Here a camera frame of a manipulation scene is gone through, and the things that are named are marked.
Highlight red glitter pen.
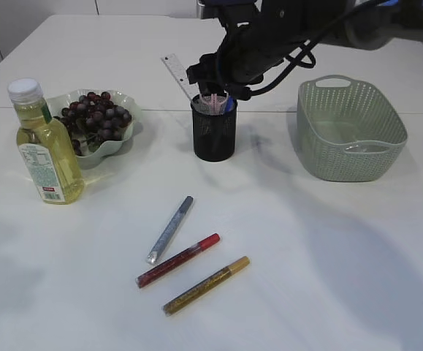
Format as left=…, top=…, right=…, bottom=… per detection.
left=135, top=233, right=221, bottom=289

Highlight pink scissors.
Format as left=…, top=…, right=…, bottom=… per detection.
left=196, top=94, right=229, bottom=116

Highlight green wavy plastic plate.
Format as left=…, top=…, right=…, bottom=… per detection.
left=45, top=87, right=142, bottom=169

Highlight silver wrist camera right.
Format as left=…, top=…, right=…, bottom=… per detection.
left=196, top=0, right=256, bottom=19

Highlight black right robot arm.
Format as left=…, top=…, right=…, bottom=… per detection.
left=186, top=0, right=423, bottom=101

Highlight gold glitter pen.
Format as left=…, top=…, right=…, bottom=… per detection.
left=162, top=256, right=250, bottom=316

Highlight yellow tea drink bottle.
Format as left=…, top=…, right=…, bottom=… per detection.
left=7, top=78, right=85, bottom=205

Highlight black mesh pen holder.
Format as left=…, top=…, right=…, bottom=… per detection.
left=191, top=94, right=237, bottom=162

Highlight clear plastic ruler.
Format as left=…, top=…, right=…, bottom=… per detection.
left=161, top=53, right=199, bottom=101

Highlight blue scissors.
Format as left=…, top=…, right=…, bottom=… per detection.
left=224, top=96, right=235, bottom=113

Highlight green woven plastic basket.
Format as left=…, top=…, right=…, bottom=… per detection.
left=297, top=75, right=408, bottom=182

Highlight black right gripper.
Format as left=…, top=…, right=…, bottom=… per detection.
left=186, top=36, right=287, bottom=101

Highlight purple artificial grape bunch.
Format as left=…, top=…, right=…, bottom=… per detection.
left=52, top=91, right=133, bottom=157

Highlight silver glitter pen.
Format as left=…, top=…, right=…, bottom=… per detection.
left=145, top=195, right=194, bottom=265

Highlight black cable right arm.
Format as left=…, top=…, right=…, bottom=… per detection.
left=214, top=0, right=391, bottom=102

